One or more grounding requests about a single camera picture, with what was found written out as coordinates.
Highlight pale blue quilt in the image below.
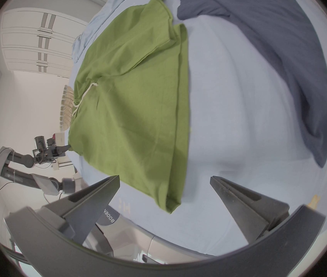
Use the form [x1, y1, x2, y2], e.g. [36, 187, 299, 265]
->
[72, 0, 152, 63]

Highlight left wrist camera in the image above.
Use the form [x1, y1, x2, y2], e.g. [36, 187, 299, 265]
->
[34, 136, 47, 151]

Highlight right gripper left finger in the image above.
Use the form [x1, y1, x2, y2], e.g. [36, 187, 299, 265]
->
[38, 175, 121, 244]

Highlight dark blue garment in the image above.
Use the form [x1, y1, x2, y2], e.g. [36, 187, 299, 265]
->
[161, 0, 327, 168]

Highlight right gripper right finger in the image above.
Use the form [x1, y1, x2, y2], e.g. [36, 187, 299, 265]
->
[210, 176, 290, 243]

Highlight round woven basket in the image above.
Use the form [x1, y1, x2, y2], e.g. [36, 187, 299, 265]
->
[59, 85, 76, 132]

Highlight green shorts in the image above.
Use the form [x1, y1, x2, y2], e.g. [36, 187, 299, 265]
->
[68, 0, 191, 214]

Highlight bed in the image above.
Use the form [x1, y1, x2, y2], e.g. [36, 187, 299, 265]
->
[69, 0, 327, 259]

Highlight white wardrobe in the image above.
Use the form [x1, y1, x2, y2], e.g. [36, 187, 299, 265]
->
[1, 8, 90, 77]

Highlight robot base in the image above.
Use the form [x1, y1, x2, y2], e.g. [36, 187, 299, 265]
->
[81, 205, 214, 266]

